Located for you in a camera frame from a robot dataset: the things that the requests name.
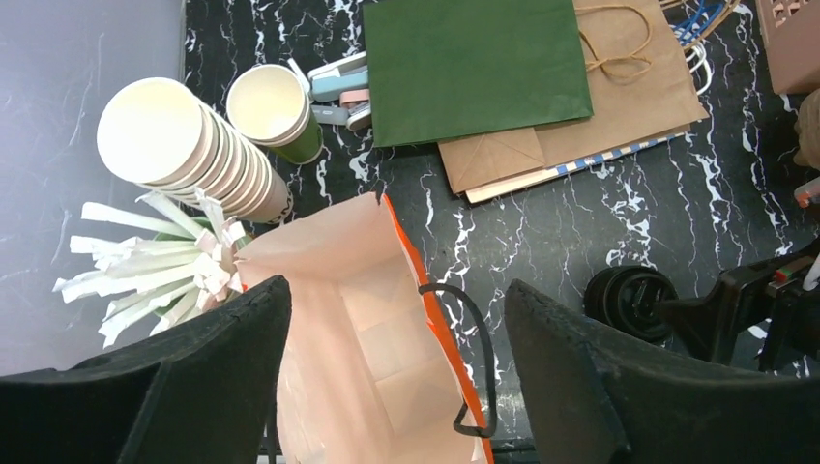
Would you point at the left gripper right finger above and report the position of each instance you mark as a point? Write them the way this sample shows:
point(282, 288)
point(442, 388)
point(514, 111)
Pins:
point(595, 395)

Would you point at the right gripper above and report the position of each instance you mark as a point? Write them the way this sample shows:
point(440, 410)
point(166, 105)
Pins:
point(743, 297)

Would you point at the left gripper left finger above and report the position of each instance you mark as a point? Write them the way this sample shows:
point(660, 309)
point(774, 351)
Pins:
point(199, 392)

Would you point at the orange paper bag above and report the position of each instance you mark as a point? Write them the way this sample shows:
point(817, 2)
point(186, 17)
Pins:
point(370, 372)

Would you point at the black cup lids stack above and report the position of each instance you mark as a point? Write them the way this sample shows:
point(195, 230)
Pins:
point(623, 297)

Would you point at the green cup of straws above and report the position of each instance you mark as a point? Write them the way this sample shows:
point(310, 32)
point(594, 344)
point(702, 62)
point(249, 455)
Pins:
point(186, 270)

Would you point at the stack of pulp cup carriers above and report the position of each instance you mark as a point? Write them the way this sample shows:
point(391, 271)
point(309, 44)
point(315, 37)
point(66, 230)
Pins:
point(807, 129)

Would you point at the striped paper bag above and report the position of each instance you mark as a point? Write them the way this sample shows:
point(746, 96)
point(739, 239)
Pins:
point(542, 175)

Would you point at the pink desk file organizer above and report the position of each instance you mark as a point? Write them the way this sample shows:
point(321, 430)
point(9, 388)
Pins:
point(790, 31)

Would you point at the tall stack paper cups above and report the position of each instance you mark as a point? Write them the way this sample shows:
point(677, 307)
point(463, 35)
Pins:
point(156, 133)

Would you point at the green paper bag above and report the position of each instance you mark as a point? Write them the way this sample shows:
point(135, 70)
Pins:
point(444, 69)

